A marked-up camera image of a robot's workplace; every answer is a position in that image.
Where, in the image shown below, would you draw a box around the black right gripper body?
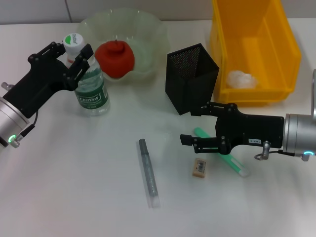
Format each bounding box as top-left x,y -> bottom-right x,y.
214,103 -> 284,155

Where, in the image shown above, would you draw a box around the black mesh pen holder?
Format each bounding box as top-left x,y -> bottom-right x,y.
164,43 -> 220,116

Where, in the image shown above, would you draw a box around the grey marker pen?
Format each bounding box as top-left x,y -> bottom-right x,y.
138,138 -> 161,208

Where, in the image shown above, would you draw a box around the right gripper cable with connector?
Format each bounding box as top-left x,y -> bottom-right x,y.
254,140 -> 307,161

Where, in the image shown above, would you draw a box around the yellow plastic bin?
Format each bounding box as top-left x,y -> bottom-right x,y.
209,0 -> 303,103

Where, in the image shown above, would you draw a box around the left gripper cable with connector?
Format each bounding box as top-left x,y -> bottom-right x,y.
1,82 -> 39,149

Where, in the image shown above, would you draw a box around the beige eraser with barcode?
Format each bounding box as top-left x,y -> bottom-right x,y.
192,158 -> 208,178

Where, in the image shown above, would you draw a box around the white paper ball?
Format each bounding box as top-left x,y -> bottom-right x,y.
227,70 -> 259,88

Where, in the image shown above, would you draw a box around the translucent green glass fruit bowl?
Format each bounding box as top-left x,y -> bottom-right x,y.
78,7 -> 171,81

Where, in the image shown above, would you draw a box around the red-orange fruit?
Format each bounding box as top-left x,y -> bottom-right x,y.
95,40 -> 136,79

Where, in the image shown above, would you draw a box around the gripper cable with connector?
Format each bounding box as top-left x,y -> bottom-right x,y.
254,140 -> 307,161
1,82 -> 39,149

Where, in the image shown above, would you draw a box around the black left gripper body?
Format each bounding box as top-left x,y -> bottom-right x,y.
3,52 -> 78,119

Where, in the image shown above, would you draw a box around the green pen with white end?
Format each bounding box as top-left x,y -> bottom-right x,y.
194,127 -> 249,178

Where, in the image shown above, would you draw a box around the clear water bottle green label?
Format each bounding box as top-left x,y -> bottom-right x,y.
63,33 -> 111,117

